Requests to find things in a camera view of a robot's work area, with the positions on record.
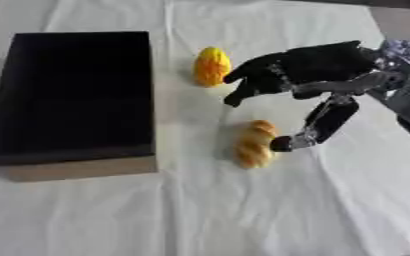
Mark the tan cardboard box black inside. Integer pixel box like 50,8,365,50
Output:
0,31,160,183

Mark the yellow toy corn cob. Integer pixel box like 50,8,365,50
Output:
191,46,233,88

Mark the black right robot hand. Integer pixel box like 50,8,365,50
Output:
220,40,391,153

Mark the golden toy bread loaf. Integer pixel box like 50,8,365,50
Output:
233,119,281,170

